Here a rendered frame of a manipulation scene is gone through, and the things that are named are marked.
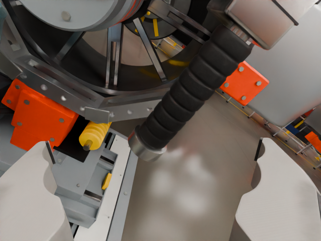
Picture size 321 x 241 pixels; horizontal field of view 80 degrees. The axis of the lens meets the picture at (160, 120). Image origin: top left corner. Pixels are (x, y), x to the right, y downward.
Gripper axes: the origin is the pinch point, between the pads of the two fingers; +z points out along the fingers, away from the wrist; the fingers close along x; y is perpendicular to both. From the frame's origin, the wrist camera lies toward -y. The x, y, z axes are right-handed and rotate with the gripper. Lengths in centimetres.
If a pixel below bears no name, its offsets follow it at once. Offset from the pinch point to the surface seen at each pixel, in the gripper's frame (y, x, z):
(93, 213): 60, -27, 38
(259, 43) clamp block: -4.9, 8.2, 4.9
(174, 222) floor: 99, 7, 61
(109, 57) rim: 1.5, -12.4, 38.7
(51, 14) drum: -7.4, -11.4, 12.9
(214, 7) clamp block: -7.6, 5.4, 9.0
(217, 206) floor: 121, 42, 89
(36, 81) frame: 4.6, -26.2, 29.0
